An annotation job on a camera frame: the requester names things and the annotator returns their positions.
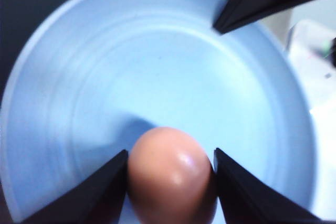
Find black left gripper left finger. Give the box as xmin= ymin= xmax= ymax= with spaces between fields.
xmin=19 ymin=150 xmax=128 ymax=224

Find brown egg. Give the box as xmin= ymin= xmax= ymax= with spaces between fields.
xmin=127 ymin=127 xmax=217 ymax=224

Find blue round plate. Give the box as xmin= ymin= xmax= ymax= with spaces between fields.
xmin=1 ymin=0 xmax=316 ymax=224

